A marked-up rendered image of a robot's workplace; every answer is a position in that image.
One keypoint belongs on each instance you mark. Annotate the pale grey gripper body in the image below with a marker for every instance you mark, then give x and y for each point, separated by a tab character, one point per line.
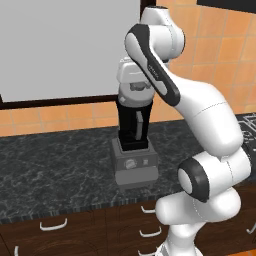
136	98

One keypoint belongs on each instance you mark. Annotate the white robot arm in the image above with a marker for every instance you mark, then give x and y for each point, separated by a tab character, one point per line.
206	110

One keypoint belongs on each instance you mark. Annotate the grey blender with black jar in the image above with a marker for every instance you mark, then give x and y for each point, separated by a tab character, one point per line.
135	166

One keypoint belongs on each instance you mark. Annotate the brown wooden drawer front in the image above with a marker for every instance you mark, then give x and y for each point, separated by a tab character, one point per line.
126	250
126	211
50	233
126	233

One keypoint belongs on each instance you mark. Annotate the brown wooden cupboard door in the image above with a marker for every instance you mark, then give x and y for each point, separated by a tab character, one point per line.
233	230

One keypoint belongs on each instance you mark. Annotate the window with dark frame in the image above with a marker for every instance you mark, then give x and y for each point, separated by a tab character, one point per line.
66	46

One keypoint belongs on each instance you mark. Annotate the dark wall cupboard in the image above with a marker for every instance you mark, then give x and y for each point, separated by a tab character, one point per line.
230	5

